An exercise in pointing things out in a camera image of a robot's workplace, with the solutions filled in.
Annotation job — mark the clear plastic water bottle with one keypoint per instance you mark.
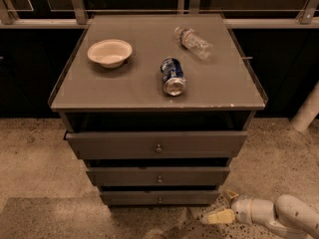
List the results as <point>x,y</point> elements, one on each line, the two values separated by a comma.
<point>192,41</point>

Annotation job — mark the grey drawer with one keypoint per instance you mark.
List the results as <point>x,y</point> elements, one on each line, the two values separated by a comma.
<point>158,176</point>
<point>156,144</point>
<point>180,197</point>

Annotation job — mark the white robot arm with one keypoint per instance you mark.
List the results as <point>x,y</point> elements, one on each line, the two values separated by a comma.
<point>287,217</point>

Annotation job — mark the white pipe leg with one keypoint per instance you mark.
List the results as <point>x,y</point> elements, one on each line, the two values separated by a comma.
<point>308,111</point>

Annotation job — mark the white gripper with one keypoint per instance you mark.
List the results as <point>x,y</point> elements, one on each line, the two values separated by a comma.
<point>241,206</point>

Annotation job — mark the metal window frame rail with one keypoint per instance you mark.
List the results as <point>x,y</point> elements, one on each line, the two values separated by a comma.
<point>238,14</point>

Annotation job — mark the grey drawer cabinet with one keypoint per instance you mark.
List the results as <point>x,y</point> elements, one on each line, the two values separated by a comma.
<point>221,94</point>

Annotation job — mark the white paper bowl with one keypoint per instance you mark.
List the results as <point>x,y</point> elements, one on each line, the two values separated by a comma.
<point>110,53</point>

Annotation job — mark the blue soda can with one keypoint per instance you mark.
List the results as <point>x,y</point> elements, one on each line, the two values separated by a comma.
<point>173,80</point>

